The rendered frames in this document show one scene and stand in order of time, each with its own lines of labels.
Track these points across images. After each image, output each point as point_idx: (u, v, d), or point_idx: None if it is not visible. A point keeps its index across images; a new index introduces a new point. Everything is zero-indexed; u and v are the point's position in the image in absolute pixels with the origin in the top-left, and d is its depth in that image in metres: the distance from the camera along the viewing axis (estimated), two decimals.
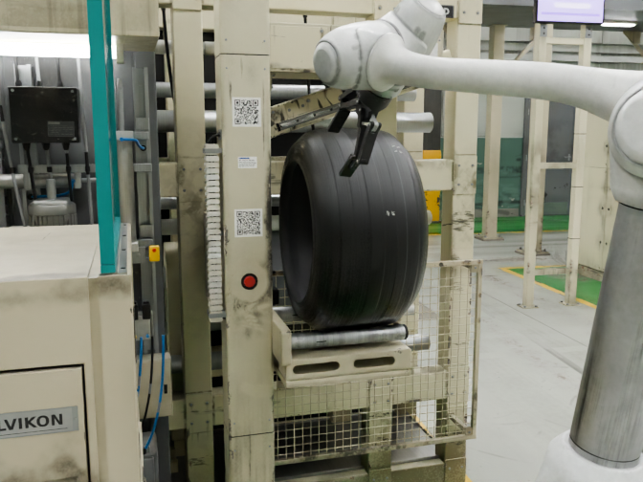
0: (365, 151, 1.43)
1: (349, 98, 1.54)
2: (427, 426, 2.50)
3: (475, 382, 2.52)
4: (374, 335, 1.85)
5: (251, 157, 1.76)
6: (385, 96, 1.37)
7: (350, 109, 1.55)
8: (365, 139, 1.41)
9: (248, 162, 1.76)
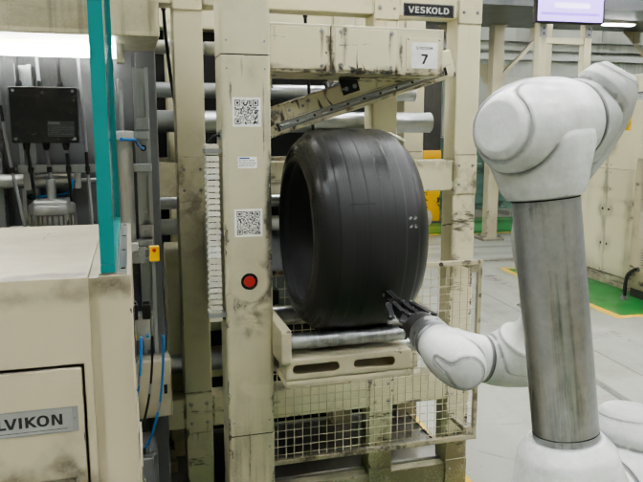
0: (387, 309, 1.63)
1: None
2: (427, 426, 2.50)
3: None
4: None
5: (251, 157, 1.76)
6: (410, 334, 1.49)
7: None
8: (388, 311, 1.60)
9: (248, 162, 1.76)
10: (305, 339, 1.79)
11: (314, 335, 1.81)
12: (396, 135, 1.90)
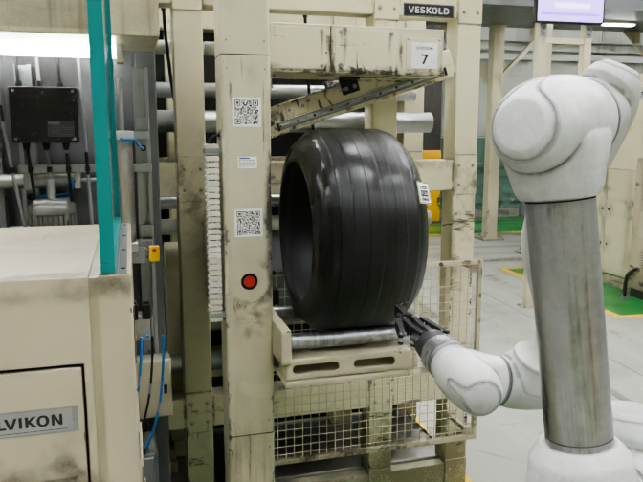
0: (396, 325, 1.57)
1: None
2: (427, 426, 2.50)
3: None
4: None
5: (251, 157, 1.76)
6: (422, 353, 1.44)
7: None
8: (398, 328, 1.54)
9: (248, 162, 1.76)
10: (304, 348, 1.81)
11: (314, 345, 1.81)
12: (423, 183, 1.74)
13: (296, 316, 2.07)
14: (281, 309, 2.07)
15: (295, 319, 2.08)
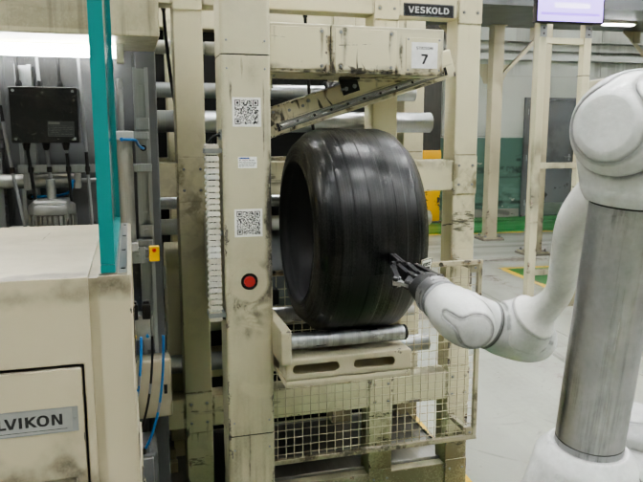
0: (391, 272, 1.58)
1: None
2: (427, 426, 2.50)
3: (475, 382, 2.52)
4: (374, 339, 1.85)
5: (251, 157, 1.76)
6: (416, 294, 1.45)
7: None
8: (393, 273, 1.55)
9: (248, 162, 1.76)
10: (302, 333, 1.83)
11: None
12: (428, 259, 1.74)
13: None
14: None
15: None
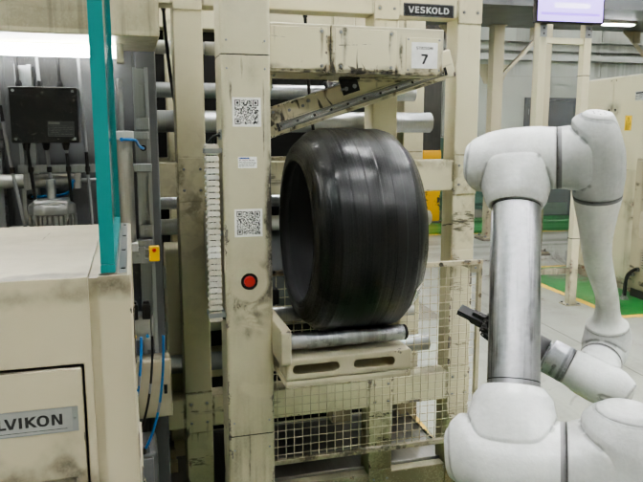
0: None
1: None
2: (427, 426, 2.50)
3: (475, 382, 2.52)
4: None
5: (251, 157, 1.76)
6: None
7: (488, 316, 1.72)
8: None
9: (248, 162, 1.76)
10: (305, 339, 1.80)
11: (314, 334, 1.81)
12: (420, 286, 1.78)
13: None
14: (279, 307, 2.09)
15: (295, 312, 2.07)
